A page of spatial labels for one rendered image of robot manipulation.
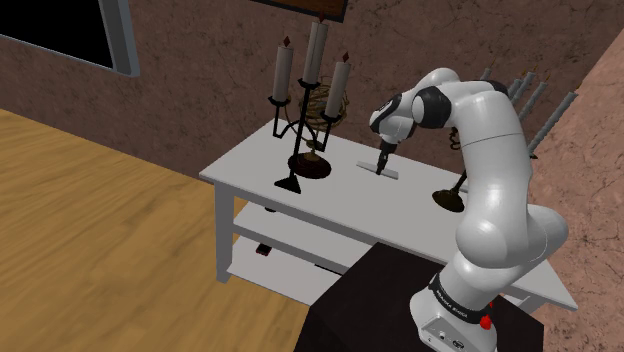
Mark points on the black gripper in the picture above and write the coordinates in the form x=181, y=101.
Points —
x=385, y=155

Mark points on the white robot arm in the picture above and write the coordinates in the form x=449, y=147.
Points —
x=492, y=161

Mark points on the grey flat slab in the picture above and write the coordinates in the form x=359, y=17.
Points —
x=391, y=173

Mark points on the white table with shelves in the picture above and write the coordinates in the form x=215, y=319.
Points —
x=351, y=200

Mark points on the bronze candelabrum with grey candles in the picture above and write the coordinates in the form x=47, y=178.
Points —
x=449, y=199

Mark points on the black three-candle candelabrum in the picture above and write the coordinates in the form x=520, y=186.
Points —
x=303, y=122

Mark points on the dark robot stand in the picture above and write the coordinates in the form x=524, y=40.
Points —
x=370, y=297

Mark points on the small red and black object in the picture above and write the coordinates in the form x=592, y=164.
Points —
x=264, y=250

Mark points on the dark window with grey frame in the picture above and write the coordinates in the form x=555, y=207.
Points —
x=53, y=24

